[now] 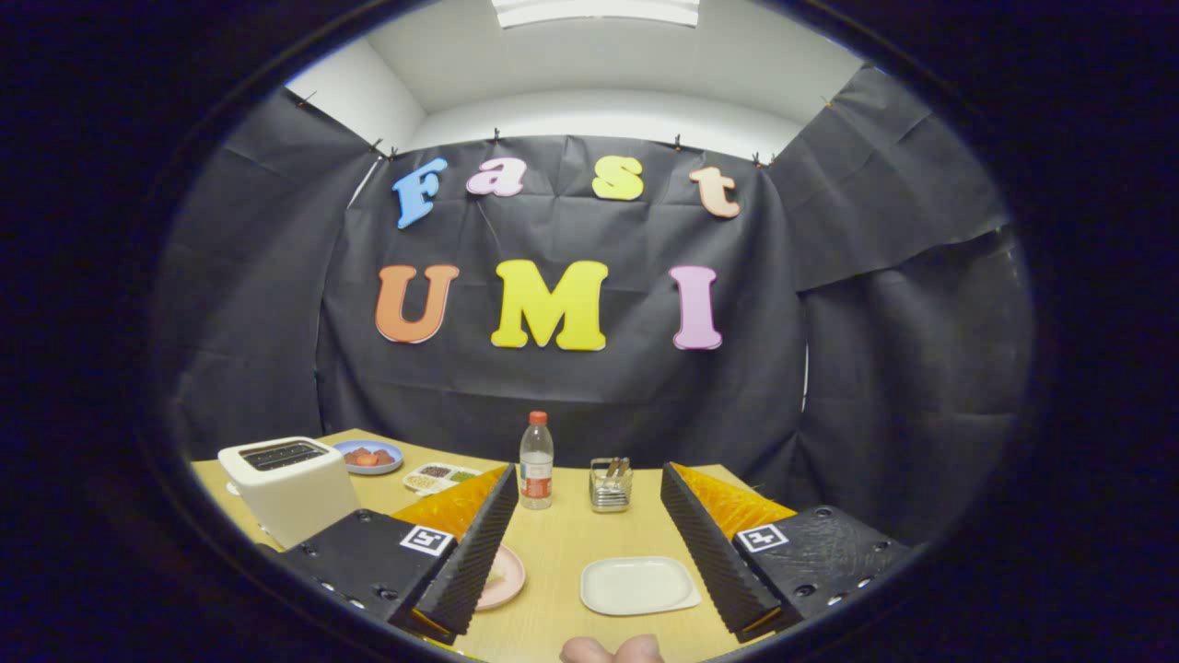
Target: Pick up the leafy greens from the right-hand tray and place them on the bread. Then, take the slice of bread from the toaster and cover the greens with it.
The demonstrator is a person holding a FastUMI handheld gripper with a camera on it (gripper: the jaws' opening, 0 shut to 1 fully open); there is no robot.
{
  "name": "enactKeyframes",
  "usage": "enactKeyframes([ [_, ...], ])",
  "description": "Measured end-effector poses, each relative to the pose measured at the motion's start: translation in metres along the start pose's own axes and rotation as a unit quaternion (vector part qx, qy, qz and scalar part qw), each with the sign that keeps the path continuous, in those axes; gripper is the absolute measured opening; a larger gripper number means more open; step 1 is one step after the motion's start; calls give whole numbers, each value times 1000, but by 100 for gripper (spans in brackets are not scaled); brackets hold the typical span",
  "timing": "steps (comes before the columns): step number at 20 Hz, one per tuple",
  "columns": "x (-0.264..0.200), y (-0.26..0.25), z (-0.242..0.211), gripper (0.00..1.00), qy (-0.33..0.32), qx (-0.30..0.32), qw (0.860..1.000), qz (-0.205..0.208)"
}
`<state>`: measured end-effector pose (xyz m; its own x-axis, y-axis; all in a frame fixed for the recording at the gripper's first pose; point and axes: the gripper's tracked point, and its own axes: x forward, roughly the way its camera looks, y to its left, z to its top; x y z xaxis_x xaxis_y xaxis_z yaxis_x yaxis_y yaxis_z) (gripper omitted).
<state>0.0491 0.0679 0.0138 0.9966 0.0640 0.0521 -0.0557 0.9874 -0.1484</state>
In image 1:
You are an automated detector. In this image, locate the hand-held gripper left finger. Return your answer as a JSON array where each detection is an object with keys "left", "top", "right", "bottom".
[{"left": 276, "top": 463, "right": 521, "bottom": 646}]

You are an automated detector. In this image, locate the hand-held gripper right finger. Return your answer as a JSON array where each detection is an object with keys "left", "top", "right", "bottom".
[{"left": 660, "top": 461, "right": 913, "bottom": 644}]

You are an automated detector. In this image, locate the pink round plate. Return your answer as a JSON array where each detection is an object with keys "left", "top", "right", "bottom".
[{"left": 474, "top": 543, "right": 527, "bottom": 611}]

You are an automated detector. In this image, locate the white square plate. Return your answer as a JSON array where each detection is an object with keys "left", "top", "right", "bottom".
[{"left": 579, "top": 555, "right": 703, "bottom": 617}]

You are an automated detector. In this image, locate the white divided condiment tray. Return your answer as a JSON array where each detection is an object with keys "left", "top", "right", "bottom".
[{"left": 403, "top": 461, "right": 483, "bottom": 497}]

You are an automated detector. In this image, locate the clear bottle with red cap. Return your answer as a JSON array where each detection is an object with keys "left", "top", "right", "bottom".
[{"left": 519, "top": 411, "right": 555, "bottom": 511}]

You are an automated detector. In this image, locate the metal cutlery holder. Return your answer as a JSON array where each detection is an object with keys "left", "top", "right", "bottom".
[{"left": 589, "top": 456, "right": 634, "bottom": 514}]

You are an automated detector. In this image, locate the blue round plate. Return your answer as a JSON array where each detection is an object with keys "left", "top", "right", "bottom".
[{"left": 332, "top": 439, "right": 405, "bottom": 476}]

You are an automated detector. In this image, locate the white toaster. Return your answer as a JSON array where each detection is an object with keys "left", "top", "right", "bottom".
[{"left": 217, "top": 436, "right": 362, "bottom": 551}]

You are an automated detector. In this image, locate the black backdrop cloth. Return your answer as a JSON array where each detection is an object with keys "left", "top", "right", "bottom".
[{"left": 152, "top": 64, "right": 1037, "bottom": 544}]

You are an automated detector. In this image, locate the ceiling light panel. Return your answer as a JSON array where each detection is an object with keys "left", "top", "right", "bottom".
[{"left": 490, "top": 0, "right": 701, "bottom": 29}]

